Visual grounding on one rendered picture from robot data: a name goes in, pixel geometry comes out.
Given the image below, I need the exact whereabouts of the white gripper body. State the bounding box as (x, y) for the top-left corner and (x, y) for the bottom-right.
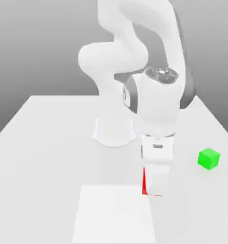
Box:
(141, 135), (175, 166)

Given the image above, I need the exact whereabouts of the small green cube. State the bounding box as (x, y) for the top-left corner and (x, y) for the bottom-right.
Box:
(197, 147), (221, 171)

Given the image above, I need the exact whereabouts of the small red cube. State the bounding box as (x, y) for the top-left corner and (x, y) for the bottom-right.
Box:
(141, 166), (163, 197)

